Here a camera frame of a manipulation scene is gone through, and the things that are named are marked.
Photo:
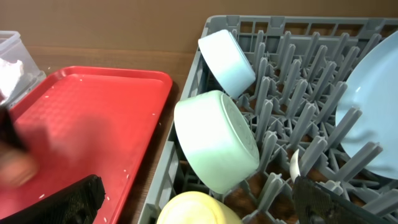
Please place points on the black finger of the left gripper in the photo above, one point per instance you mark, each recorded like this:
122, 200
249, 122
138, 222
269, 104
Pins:
9, 134

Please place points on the white plastic spoon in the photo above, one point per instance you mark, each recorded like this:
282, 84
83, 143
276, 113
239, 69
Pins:
294, 166

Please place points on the orange carrot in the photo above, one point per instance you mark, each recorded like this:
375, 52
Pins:
17, 168

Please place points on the clear plastic bin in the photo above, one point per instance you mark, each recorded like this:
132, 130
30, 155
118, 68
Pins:
12, 50

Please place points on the light blue plate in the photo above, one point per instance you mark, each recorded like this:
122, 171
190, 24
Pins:
372, 88

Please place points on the green bowl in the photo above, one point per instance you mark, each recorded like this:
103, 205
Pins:
216, 140

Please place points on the light blue bowl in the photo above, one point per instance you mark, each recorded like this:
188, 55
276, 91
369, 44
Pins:
227, 62

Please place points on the red serving tray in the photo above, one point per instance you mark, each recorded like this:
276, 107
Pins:
87, 120

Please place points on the yellow cup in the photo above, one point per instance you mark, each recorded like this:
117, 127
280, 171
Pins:
197, 208

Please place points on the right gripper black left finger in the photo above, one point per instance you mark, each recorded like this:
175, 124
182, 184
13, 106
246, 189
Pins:
76, 204

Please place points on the grey dishwasher rack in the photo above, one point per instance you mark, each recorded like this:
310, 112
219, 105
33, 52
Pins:
269, 41

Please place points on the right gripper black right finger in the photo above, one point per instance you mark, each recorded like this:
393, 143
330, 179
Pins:
316, 204

